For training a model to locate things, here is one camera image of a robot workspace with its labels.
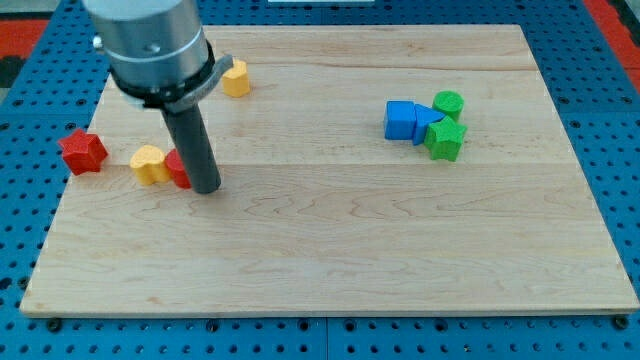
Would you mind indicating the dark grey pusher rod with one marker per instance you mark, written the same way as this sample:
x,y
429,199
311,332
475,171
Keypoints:
x,y
190,137

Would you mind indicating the red circle block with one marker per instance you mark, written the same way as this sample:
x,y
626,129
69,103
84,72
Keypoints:
x,y
177,170

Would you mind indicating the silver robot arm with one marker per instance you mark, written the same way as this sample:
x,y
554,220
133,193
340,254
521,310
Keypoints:
x,y
159,56

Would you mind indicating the yellow hexagon block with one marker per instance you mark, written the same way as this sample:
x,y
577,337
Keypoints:
x,y
235,81

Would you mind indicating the green circle block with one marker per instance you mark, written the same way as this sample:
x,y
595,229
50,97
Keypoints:
x,y
450,103

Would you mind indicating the yellow heart block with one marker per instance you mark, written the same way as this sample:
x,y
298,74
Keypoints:
x,y
148,165

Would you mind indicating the wooden board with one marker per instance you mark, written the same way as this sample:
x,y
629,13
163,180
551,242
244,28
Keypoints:
x,y
318,214

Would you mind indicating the red star block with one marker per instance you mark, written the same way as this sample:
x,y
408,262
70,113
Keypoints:
x,y
83,152

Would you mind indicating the blue cube block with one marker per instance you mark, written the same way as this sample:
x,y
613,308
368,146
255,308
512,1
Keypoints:
x,y
399,120

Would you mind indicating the blue triangle block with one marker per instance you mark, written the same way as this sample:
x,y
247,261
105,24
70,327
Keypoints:
x,y
424,117

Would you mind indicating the green star block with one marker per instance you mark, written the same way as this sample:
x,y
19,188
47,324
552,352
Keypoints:
x,y
444,139

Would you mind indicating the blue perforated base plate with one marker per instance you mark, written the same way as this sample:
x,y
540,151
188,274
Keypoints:
x,y
58,89

